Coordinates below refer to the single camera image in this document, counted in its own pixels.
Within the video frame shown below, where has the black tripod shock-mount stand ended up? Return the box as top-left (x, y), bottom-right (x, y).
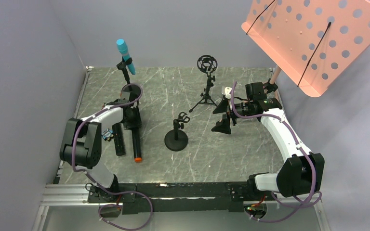
top-left (189, 54), bottom-right (218, 113)

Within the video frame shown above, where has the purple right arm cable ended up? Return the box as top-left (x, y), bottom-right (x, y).
top-left (229, 80), bottom-right (323, 223)

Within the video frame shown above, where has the black microphone orange end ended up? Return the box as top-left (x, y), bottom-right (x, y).
top-left (132, 128), bottom-right (142, 163)

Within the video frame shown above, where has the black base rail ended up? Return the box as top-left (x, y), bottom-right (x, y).
top-left (87, 181), bottom-right (278, 215)

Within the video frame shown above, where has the pink music stand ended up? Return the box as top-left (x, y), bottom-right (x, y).
top-left (241, 0), bottom-right (370, 97)

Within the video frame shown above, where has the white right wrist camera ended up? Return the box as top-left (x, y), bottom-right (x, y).
top-left (221, 87), bottom-right (232, 99)

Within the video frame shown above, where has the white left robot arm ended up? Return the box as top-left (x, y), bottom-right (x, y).
top-left (60, 89), bottom-right (142, 194)

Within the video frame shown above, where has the black microphone silver grille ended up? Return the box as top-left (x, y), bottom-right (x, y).
top-left (112, 123), bottom-right (126, 156)

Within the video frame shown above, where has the black round-base stand ring clip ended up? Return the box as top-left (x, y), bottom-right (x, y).
top-left (164, 112), bottom-right (190, 152)

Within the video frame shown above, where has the blue microphone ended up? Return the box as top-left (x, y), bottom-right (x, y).
top-left (116, 38), bottom-right (136, 75)

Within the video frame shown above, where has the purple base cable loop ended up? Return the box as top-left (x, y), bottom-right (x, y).
top-left (98, 192), bottom-right (157, 231)

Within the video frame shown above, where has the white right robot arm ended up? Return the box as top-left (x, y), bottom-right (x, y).
top-left (212, 82), bottom-right (325, 197)

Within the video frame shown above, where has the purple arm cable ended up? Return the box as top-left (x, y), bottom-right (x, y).
top-left (71, 83), bottom-right (144, 196)
top-left (229, 80), bottom-right (323, 223)

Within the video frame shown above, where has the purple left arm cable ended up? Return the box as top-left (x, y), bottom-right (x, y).
top-left (71, 83), bottom-right (144, 196)

